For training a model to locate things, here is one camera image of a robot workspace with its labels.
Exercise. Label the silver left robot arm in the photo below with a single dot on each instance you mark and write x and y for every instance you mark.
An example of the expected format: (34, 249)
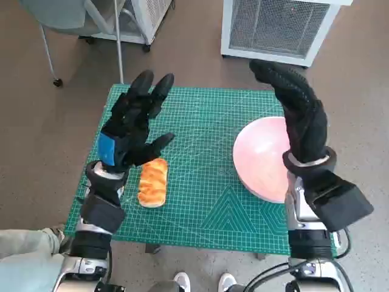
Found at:
(91, 243)

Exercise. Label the large white mesh cabinet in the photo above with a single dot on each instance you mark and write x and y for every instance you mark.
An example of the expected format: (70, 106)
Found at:
(273, 24)

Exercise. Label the grey chair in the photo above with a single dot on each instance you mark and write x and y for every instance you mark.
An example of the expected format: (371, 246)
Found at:
(60, 15)

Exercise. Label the silver metal pole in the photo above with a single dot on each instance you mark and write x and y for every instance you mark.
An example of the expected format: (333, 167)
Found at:
(119, 45)

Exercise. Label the pink bowl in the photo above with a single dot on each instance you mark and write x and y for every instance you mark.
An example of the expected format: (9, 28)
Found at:
(258, 158)

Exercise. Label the white wheeled mesh cabinet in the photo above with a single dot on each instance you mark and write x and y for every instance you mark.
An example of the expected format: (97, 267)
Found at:
(152, 18)

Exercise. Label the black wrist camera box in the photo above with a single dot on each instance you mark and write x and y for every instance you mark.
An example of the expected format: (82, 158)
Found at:
(103, 213)
(343, 203)

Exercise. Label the black table leg bracket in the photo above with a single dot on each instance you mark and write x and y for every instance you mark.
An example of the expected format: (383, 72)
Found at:
(152, 248)
(261, 256)

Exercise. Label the person's shoe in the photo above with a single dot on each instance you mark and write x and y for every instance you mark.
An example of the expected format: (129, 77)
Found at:
(57, 232)

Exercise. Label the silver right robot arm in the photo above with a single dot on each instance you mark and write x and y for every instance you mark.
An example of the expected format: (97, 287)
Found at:
(307, 243)

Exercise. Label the green cutting mat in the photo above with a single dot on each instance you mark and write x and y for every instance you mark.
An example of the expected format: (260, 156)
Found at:
(197, 137)

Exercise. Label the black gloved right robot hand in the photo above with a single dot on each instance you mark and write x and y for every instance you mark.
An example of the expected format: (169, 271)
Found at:
(304, 121)

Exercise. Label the long striped toy bread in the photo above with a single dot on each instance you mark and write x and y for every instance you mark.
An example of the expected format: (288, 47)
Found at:
(152, 185)

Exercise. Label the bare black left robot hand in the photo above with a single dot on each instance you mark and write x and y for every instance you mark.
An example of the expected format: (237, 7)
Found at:
(130, 134)

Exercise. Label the black floor device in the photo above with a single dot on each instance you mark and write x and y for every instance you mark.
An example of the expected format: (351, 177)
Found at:
(114, 288)

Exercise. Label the white shoe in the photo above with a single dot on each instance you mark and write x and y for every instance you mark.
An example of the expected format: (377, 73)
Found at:
(182, 281)
(226, 281)

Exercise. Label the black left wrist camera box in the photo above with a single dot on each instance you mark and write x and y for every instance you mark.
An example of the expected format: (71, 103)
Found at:
(103, 213)

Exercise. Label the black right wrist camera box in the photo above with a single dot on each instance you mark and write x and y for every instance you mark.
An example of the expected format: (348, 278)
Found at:
(343, 203)

